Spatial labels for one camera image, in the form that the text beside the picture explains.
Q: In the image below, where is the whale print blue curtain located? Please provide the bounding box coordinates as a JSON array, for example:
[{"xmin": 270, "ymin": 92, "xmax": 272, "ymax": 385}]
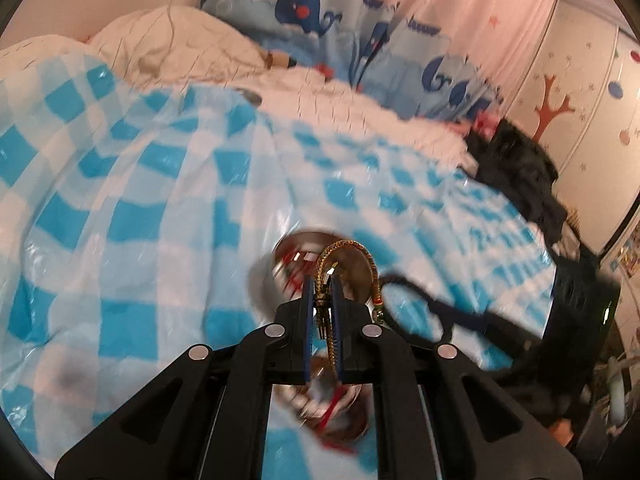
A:
[{"xmin": 200, "ymin": 0, "xmax": 506, "ymax": 122}]

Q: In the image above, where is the gold braided bracelet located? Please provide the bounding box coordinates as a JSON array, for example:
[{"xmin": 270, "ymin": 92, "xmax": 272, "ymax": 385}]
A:
[{"xmin": 311, "ymin": 241, "xmax": 387, "ymax": 376}]

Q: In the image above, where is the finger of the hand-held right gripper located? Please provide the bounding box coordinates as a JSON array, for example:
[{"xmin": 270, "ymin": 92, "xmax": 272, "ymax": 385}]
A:
[{"xmin": 440, "ymin": 302, "xmax": 548, "ymax": 356}]

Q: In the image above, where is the pink star curtain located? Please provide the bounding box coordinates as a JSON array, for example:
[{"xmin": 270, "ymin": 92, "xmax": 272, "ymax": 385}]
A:
[{"xmin": 310, "ymin": 0, "xmax": 563, "ymax": 111}]

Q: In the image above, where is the pink patterned cloth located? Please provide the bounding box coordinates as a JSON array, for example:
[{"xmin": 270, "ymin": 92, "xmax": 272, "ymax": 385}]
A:
[{"xmin": 470, "ymin": 112, "xmax": 502, "ymax": 137}]

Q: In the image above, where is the round metal tin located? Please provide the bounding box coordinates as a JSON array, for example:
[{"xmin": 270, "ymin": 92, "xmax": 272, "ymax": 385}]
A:
[{"xmin": 260, "ymin": 229, "xmax": 382, "ymax": 453}]

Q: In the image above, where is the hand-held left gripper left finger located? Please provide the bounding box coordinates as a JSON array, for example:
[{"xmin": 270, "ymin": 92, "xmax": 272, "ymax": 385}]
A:
[{"xmin": 54, "ymin": 276, "xmax": 317, "ymax": 480}]

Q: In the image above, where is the thin white cable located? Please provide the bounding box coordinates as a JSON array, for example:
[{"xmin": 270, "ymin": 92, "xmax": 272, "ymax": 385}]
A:
[{"xmin": 137, "ymin": 0, "xmax": 211, "ymax": 76}]

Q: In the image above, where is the white quilt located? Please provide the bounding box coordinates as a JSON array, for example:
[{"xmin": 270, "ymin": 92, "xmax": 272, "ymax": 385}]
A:
[{"xmin": 0, "ymin": 5, "xmax": 476, "ymax": 171}]

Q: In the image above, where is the white wardrobe with tree sticker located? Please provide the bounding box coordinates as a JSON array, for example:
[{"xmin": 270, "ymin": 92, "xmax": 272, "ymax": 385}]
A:
[{"xmin": 505, "ymin": 0, "xmax": 640, "ymax": 261}]

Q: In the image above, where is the black clothing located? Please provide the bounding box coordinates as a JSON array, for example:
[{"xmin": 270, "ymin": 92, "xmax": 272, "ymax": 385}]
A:
[{"xmin": 465, "ymin": 117, "xmax": 570, "ymax": 241}]

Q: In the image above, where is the blue checkered plastic sheet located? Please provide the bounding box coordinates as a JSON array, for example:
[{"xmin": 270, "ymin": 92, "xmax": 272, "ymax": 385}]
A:
[{"xmin": 0, "ymin": 55, "xmax": 566, "ymax": 480}]

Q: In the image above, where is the dark loop bracelet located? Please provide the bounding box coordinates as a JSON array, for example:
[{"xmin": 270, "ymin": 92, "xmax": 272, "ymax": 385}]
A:
[{"xmin": 379, "ymin": 277, "xmax": 448, "ymax": 348}]

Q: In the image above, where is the brown and black object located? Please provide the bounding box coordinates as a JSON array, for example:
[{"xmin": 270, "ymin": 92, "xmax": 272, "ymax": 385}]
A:
[{"xmin": 262, "ymin": 50, "xmax": 299, "ymax": 71}]

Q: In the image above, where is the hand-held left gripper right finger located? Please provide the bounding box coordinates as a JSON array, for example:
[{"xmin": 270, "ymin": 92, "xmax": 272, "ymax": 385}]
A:
[{"xmin": 330, "ymin": 277, "xmax": 584, "ymax": 480}]

